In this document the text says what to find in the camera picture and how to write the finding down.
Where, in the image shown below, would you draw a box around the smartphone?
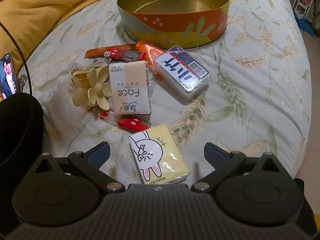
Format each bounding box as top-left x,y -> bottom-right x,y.
1,53 -> 18,99

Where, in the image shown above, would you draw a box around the yellow rabbit tissue pack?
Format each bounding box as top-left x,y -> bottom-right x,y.
129,124 -> 190,185

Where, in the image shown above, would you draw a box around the round decorated metal tin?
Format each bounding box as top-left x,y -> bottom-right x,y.
117,0 -> 231,49

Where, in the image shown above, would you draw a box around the orange tube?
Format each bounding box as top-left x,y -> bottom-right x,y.
136,40 -> 164,81

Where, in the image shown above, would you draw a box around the clear plastic toothpick box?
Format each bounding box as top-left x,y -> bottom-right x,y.
153,46 -> 211,100

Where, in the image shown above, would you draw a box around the blue plastic bag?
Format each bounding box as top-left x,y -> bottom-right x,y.
293,12 -> 315,37

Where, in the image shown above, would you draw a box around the cream flower hair clip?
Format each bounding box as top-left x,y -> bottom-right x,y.
72,66 -> 112,111

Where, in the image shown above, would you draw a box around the yellow fleece blanket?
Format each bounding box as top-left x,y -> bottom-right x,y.
0,0 -> 141,81

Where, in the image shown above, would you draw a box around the white Face tissue pack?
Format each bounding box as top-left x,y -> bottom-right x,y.
108,61 -> 151,115

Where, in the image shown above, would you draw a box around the brown snack bar sachet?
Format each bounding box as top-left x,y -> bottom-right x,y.
84,43 -> 136,59

